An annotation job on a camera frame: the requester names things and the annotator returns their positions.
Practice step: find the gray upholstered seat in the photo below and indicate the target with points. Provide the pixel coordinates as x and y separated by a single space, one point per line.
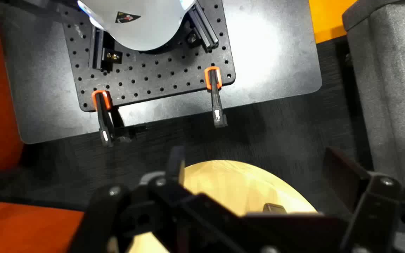
394 70

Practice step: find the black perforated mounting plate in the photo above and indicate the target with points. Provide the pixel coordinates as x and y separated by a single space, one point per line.
165 74

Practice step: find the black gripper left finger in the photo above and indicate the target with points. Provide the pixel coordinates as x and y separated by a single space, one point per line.
113 211

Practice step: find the black base mounting bracket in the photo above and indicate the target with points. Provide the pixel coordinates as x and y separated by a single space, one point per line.
205 28
106 51

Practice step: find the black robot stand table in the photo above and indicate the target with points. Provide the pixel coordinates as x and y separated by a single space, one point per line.
268 56

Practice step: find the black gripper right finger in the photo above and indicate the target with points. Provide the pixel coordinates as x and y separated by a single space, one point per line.
372 205

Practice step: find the black orange bar clamp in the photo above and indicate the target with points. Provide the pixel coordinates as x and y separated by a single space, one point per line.
216 93
105 112

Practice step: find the oval wooden table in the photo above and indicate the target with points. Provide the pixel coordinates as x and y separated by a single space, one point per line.
231 183

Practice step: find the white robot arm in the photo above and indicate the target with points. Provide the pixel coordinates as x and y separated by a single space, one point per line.
137 22

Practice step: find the yellow orange upholstered seat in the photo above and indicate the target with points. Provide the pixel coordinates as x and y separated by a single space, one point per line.
330 18

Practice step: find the wide orange armchair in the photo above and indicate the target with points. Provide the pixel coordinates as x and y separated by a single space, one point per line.
20 225

